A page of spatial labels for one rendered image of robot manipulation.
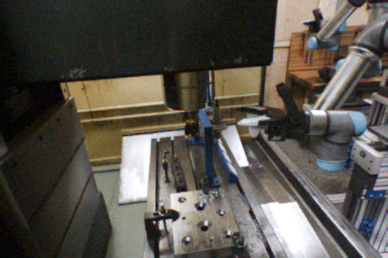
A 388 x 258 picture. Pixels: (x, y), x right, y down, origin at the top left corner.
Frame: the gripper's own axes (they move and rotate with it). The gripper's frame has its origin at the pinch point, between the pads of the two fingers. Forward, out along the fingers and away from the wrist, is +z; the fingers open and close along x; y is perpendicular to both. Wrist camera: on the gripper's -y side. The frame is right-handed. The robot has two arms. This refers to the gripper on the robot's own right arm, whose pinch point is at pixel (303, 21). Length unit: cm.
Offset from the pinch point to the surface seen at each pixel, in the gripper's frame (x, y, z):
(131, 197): -157, 73, -36
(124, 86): -141, 15, 11
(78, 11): -141, -31, -103
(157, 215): -141, 40, -93
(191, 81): -121, -10, -103
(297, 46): 87, 49, 115
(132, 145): -148, 57, 2
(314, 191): -62, 70, -86
